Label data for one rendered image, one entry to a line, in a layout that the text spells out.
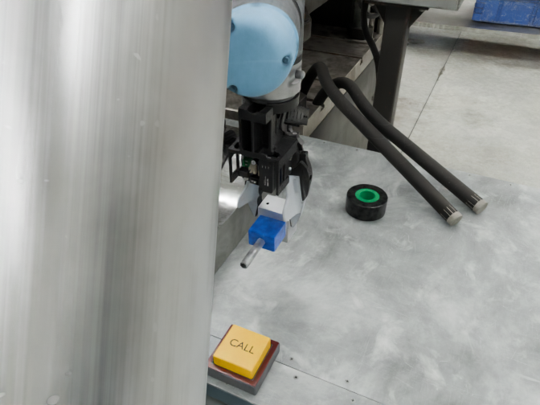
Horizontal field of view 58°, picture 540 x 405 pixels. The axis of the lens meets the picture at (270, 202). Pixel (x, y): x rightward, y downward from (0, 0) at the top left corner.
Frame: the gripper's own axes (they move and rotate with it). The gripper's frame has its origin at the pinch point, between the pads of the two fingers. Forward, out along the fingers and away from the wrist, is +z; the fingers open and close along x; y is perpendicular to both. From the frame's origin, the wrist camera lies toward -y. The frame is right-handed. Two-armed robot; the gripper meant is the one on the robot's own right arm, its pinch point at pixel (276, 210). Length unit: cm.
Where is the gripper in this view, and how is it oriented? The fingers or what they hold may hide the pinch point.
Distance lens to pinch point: 73.3
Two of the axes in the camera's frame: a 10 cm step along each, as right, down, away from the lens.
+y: -4.3, 5.4, -7.2
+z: 0.0, 8.0, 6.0
